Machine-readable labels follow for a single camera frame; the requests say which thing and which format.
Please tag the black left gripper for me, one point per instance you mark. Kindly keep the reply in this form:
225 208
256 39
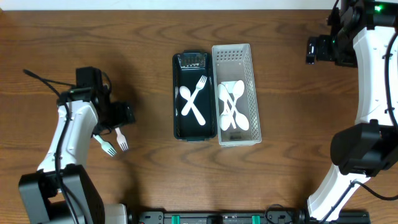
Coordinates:
123 115

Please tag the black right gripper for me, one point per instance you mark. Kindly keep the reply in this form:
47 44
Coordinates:
311 50

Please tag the pink-white plastic fork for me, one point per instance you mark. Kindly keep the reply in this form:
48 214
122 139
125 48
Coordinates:
121 139

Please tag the mint green plastic fork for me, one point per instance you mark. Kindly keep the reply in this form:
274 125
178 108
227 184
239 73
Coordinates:
106 146

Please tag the white thick-handled spoon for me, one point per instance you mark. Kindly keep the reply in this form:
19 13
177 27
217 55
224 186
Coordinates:
185 93

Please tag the white plastic spoon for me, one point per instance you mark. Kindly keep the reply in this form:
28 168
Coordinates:
238 90
222 92
240 119
224 118

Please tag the white plastic fork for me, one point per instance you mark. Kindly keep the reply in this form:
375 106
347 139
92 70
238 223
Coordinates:
199 86

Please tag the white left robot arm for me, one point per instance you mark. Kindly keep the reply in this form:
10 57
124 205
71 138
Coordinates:
60 190

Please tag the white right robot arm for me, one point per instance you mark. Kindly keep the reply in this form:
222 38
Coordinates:
363 36

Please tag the clear plastic basket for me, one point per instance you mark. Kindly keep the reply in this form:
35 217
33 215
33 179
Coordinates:
233 62

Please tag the black plastic basket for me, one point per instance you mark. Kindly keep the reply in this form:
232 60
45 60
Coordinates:
188 67

